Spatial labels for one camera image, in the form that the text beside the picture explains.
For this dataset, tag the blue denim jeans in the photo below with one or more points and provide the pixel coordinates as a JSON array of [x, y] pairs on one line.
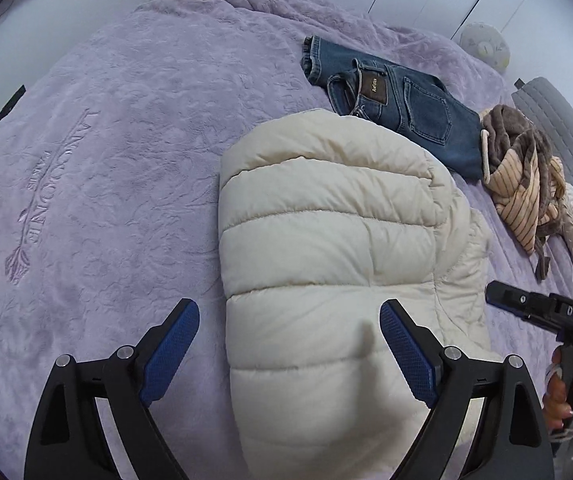
[[426, 115]]

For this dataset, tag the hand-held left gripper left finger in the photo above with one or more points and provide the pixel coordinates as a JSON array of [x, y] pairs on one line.
[[171, 355]]

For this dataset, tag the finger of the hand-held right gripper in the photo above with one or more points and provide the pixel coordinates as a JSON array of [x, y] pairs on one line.
[[516, 301]]

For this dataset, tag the round white floral cushion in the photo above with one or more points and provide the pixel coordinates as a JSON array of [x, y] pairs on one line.
[[486, 45]]

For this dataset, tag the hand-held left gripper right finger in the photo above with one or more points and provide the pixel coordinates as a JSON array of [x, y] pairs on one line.
[[409, 355]]

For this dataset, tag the brown striped fleece garment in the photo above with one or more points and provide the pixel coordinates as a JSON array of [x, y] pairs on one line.
[[516, 190]]

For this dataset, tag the grey quilted mattress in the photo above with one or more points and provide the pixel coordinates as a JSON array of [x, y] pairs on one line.
[[561, 120]]

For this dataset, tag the purple embossed blanket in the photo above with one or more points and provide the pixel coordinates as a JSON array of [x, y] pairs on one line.
[[116, 160]]

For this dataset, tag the cream puffer jacket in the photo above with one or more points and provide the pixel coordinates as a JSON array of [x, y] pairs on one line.
[[326, 240]]

